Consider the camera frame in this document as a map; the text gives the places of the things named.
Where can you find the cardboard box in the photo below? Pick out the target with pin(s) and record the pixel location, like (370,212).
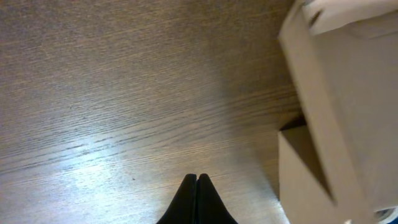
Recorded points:
(338,164)

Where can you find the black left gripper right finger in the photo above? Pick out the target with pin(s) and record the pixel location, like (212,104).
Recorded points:
(210,208)

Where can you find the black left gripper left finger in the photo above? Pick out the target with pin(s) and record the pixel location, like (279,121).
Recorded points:
(182,207)

